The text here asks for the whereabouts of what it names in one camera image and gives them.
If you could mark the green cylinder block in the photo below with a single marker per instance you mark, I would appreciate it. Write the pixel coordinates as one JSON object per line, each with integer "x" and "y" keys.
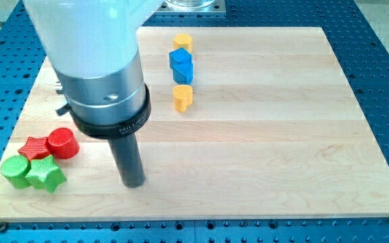
{"x": 14, "y": 170}

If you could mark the yellow heart block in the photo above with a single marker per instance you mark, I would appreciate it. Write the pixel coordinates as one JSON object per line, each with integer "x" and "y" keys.
{"x": 182, "y": 97}

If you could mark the black mounting ring flange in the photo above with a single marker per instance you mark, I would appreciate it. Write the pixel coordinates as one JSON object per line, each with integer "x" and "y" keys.
{"x": 118, "y": 130}

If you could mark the green star block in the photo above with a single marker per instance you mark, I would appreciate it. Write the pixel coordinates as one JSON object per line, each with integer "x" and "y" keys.
{"x": 45, "y": 174}

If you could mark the blue pentagon block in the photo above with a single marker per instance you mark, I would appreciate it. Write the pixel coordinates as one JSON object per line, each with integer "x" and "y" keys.
{"x": 179, "y": 56}

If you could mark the blue perforated metal base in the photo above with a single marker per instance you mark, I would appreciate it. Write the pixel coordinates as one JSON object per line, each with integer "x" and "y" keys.
{"x": 361, "y": 54}

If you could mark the red star block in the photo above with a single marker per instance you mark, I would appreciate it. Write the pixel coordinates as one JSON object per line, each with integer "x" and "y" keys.
{"x": 34, "y": 148}

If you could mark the red cylinder block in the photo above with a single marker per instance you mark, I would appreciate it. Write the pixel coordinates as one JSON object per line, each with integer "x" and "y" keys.
{"x": 62, "y": 143}

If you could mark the light wooden board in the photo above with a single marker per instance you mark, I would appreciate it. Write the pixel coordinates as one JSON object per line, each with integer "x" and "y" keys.
{"x": 274, "y": 131}

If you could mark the yellow hexagon block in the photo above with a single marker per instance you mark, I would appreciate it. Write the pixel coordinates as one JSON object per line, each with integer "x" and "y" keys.
{"x": 183, "y": 40}

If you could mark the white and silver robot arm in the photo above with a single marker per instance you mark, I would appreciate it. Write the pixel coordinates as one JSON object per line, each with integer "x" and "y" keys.
{"x": 93, "y": 49}

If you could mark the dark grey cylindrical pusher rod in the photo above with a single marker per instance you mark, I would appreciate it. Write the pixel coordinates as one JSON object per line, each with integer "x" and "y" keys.
{"x": 127, "y": 159}

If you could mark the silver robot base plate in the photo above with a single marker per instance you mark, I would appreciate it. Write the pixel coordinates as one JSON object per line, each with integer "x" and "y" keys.
{"x": 193, "y": 6}

